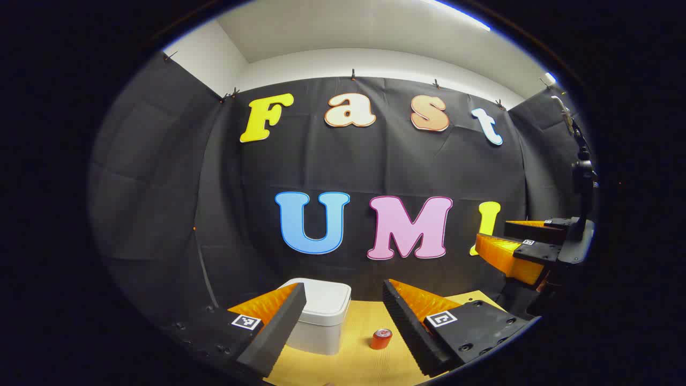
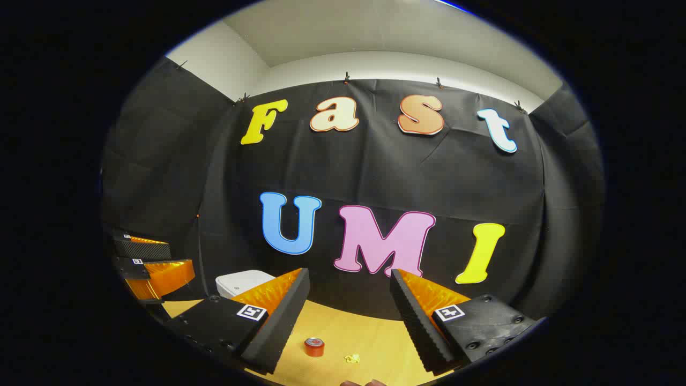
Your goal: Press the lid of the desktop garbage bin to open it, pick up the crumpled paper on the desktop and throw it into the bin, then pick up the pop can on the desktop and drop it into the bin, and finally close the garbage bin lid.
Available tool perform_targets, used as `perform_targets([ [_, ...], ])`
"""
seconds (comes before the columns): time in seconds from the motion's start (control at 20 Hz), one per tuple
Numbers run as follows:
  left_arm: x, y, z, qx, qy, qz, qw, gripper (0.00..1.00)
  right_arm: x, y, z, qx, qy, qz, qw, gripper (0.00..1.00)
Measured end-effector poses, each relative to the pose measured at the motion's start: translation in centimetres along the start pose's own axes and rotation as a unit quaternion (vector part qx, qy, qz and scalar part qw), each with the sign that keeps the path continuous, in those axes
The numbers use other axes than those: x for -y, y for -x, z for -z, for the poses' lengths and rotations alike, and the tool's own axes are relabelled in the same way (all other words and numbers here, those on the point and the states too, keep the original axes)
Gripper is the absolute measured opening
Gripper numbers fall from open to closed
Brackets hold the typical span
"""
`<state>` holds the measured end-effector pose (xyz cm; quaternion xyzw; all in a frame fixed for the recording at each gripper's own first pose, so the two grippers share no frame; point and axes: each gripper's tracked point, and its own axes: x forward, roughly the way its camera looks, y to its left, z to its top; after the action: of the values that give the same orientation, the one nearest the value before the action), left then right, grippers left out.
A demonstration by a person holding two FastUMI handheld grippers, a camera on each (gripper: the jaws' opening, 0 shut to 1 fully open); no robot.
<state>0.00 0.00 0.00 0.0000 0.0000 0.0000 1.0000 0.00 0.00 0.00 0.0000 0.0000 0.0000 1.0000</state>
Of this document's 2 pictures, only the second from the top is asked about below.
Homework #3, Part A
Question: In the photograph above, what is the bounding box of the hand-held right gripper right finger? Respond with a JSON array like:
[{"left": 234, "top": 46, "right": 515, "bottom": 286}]
[{"left": 390, "top": 268, "right": 536, "bottom": 376}]

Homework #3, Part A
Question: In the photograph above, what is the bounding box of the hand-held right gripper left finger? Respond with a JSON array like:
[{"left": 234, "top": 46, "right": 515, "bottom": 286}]
[{"left": 170, "top": 268, "right": 311, "bottom": 376}]

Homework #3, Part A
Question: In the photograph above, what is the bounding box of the white desktop garbage bin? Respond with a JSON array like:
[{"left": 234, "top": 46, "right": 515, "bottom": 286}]
[{"left": 215, "top": 270, "right": 277, "bottom": 300}]

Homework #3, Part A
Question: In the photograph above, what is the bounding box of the wooden desktop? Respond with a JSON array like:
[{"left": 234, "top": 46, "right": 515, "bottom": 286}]
[{"left": 161, "top": 298, "right": 456, "bottom": 386}]

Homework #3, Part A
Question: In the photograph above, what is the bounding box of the black backdrop cloth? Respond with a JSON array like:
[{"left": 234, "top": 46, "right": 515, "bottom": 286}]
[{"left": 101, "top": 56, "right": 606, "bottom": 322}]

